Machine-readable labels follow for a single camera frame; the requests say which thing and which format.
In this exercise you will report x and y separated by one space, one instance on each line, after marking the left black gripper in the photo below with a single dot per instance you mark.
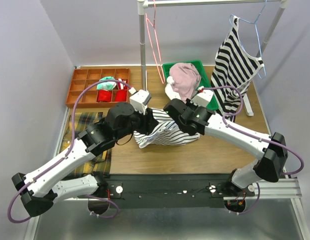
150 120

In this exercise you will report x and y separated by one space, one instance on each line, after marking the thin-striped white tank top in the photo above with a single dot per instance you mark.
166 133

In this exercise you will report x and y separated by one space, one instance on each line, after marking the green plastic bin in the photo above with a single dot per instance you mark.
204 82

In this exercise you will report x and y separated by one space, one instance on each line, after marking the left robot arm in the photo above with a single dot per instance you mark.
45 186

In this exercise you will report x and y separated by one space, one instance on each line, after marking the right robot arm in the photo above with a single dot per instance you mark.
269 151

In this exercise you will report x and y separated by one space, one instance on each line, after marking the wide-striped hanging tank top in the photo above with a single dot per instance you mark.
233 67

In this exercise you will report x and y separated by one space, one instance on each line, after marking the blue hanger holding top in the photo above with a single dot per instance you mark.
255 24

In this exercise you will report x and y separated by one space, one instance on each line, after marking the red cloth right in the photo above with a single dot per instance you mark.
120 95

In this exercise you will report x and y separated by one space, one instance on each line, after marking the red cloth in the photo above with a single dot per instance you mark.
104 96
120 95

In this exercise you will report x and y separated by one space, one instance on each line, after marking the white garment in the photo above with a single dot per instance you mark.
171 94

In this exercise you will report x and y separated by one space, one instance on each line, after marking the red white sock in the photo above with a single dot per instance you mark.
120 84

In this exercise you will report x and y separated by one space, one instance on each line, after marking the red cloth left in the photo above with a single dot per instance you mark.
104 96

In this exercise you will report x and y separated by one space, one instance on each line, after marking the green white sock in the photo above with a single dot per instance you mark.
106 83

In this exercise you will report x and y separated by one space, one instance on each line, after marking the yellow plaid shirt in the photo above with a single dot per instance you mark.
99 164

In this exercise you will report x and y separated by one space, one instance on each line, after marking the pink garment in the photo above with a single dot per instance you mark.
184 79

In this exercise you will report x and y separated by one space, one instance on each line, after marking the orange compartment tray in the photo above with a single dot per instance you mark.
83 78

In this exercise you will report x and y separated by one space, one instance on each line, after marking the white metal clothes rack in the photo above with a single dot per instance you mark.
142 5

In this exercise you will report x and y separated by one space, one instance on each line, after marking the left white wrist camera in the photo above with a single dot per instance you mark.
139 99

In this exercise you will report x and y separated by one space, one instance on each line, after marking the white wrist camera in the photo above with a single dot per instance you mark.
203 97
139 99

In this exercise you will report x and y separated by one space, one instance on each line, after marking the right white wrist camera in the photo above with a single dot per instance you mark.
203 97

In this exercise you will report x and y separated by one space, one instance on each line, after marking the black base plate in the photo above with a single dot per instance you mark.
139 191

